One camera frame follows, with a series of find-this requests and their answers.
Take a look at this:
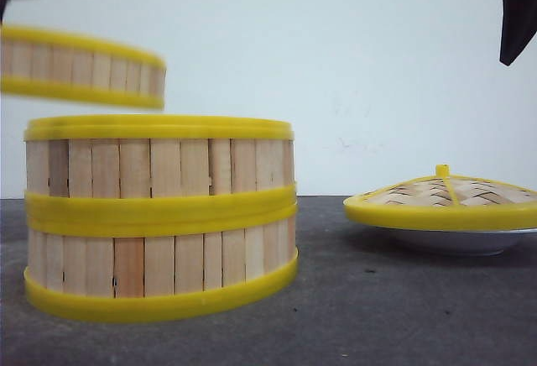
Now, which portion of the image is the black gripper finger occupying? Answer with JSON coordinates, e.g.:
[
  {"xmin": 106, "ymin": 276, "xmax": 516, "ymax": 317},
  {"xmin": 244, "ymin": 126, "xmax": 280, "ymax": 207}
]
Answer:
[{"xmin": 499, "ymin": 0, "xmax": 536, "ymax": 66}]

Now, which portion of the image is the woven bamboo steamer lid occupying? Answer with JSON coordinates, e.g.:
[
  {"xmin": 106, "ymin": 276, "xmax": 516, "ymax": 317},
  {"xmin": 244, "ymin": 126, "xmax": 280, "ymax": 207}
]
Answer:
[{"xmin": 343, "ymin": 165, "xmax": 536, "ymax": 233}]

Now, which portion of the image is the bamboo steamer basket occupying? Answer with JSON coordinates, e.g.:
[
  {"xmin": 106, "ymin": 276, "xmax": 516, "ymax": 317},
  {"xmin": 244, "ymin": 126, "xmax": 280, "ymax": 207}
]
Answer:
[
  {"xmin": 1, "ymin": 25, "xmax": 166, "ymax": 109},
  {"xmin": 24, "ymin": 216, "xmax": 298, "ymax": 323},
  {"xmin": 24, "ymin": 114, "xmax": 297, "ymax": 238}
]

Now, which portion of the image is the white plate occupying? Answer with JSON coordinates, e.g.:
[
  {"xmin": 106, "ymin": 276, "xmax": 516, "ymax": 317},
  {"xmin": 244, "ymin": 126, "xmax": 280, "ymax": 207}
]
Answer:
[{"xmin": 346, "ymin": 225, "xmax": 536, "ymax": 257}]

